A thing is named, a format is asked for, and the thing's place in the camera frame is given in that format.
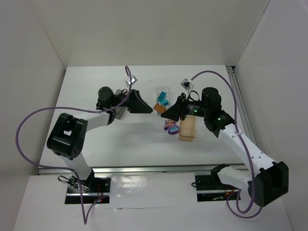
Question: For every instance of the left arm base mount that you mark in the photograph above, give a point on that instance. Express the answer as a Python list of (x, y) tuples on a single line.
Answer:
[(99, 192)]

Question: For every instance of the amber plastic container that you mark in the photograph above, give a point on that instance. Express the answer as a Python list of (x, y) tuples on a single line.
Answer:
[(187, 129)]

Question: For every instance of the clear plastic container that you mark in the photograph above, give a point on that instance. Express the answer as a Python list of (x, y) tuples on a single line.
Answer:
[(164, 89)]

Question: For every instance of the teal rectangular lego brick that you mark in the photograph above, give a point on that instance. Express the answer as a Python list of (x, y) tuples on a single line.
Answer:
[(161, 97)]

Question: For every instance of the brown lego brick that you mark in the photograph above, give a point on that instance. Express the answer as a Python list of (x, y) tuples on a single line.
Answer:
[(159, 108)]

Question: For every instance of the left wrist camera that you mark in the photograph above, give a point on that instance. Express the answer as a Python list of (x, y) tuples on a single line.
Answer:
[(131, 80)]

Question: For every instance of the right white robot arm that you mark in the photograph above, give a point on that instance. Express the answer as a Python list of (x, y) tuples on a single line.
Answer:
[(267, 179)]

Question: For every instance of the aluminium side rail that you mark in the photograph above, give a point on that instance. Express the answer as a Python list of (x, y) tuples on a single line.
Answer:
[(243, 123)]

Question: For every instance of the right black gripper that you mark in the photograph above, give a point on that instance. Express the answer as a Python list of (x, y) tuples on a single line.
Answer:
[(181, 108)]

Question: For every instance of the aluminium front rail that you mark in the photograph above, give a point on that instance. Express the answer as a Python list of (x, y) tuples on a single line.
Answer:
[(152, 169)]

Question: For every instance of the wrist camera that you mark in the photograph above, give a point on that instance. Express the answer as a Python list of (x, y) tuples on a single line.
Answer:
[(187, 84), (131, 80)]

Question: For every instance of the purple flower lego piece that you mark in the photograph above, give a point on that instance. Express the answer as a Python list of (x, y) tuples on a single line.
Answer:
[(174, 129)]

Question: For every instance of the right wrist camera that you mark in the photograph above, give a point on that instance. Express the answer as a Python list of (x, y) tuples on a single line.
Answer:
[(187, 84)]

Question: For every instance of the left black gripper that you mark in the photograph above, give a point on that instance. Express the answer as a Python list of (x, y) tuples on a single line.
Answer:
[(132, 101)]

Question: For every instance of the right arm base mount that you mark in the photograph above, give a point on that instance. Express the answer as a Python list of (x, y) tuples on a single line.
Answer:
[(209, 191)]

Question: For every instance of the smoky grey plastic container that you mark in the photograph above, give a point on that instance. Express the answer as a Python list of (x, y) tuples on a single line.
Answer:
[(119, 113)]

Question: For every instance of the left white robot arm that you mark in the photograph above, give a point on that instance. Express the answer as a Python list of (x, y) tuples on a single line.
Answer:
[(67, 137)]

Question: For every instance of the purple butterfly lego piece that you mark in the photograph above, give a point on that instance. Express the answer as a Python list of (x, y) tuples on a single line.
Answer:
[(169, 123)]

